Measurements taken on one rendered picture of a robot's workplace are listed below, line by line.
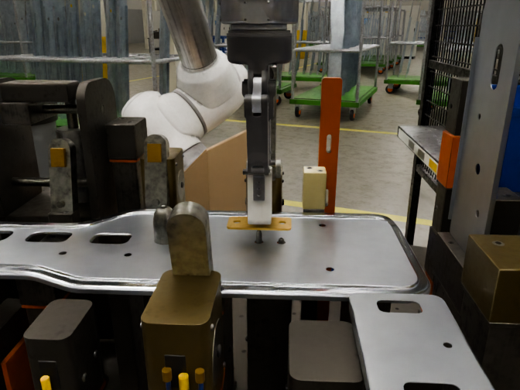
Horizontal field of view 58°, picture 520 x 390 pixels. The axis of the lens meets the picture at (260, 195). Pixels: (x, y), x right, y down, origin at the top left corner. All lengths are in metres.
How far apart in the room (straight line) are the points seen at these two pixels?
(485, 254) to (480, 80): 0.22
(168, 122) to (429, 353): 0.99
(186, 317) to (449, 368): 0.23
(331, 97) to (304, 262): 0.27
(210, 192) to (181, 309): 0.75
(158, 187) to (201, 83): 0.57
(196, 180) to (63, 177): 0.42
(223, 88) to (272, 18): 0.82
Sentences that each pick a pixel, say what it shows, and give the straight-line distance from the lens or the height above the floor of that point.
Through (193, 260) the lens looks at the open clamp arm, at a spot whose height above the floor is 1.06.
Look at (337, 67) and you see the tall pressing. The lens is 6.88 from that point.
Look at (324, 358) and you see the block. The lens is 0.47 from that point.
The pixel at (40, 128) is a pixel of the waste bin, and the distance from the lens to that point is 3.76.
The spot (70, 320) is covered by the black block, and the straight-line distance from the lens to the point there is 0.53.
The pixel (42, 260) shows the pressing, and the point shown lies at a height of 1.00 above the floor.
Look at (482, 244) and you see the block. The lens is 0.54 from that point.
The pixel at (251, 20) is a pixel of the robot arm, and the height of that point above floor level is 1.28.
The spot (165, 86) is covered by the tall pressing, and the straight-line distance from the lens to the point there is 5.09.
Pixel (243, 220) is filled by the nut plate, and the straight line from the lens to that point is 0.62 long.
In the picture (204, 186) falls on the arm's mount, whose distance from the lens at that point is 1.14.
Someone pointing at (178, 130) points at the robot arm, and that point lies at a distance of 1.29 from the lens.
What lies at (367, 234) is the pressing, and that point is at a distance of 0.67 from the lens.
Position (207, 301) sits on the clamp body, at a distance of 0.42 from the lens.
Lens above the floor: 1.27
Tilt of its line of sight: 20 degrees down
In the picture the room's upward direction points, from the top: straight up
